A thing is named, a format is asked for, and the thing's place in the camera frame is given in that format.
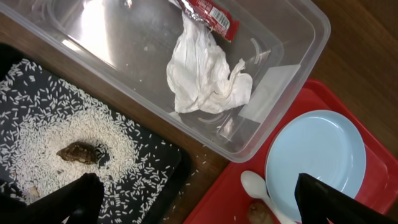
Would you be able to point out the brown food scrap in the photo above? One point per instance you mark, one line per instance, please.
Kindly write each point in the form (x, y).
(78, 152)

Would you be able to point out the brown carrot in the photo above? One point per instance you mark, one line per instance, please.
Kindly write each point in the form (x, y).
(258, 213)

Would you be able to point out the light blue plate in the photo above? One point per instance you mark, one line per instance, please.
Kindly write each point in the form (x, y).
(321, 143)

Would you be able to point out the red plastic tray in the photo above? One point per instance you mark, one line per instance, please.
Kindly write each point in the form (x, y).
(227, 202)

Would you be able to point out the white plastic spoon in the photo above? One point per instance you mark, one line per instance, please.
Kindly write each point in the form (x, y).
(255, 187)

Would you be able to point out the white napkin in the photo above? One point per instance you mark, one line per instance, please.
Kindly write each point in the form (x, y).
(199, 75)

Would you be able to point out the clear plastic waste bin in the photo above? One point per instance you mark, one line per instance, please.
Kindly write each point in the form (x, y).
(129, 44)

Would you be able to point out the white rice pile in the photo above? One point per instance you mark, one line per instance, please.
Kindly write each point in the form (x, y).
(62, 149)

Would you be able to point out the red snack wrapper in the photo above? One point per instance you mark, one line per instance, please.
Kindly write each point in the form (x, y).
(210, 14)

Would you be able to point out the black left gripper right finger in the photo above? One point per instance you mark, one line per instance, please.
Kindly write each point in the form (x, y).
(318, 203)

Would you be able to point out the black waste tray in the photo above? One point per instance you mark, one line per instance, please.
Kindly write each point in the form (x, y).
(161, 155)

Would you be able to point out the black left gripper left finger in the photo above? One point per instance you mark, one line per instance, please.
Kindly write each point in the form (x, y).
(78, 202)

